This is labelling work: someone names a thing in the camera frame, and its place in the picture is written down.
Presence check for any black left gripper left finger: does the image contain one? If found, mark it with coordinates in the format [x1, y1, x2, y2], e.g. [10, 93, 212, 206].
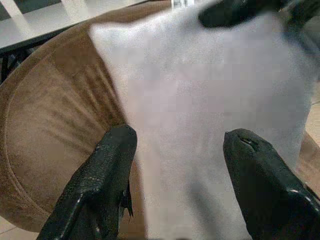
[37, 124, 138, 240]

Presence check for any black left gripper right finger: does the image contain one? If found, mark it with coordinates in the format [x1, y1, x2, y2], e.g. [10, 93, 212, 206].
[224, 128, 320, 240]

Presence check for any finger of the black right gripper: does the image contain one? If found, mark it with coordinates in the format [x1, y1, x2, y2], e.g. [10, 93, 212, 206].
[284, 0, 320, 33]
[198, 0, 266, 29]

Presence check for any brown suede sofa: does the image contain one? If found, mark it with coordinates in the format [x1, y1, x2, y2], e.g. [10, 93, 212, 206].
[0, 4, 320, 240]

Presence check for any white table with black legs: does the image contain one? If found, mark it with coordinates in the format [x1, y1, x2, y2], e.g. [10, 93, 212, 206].
[0, 0, 176, 83]

